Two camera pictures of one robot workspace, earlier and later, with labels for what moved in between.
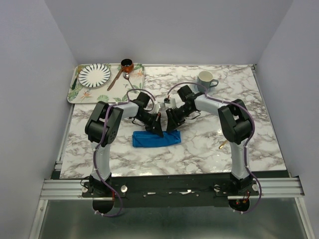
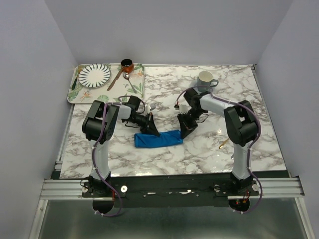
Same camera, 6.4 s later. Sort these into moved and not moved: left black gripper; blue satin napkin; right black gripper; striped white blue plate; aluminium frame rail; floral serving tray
Moved: left black gripper; right black gripper
Not moved: aluminium frame rail; striped white blue plate; blue satin napkin; floral serving tray
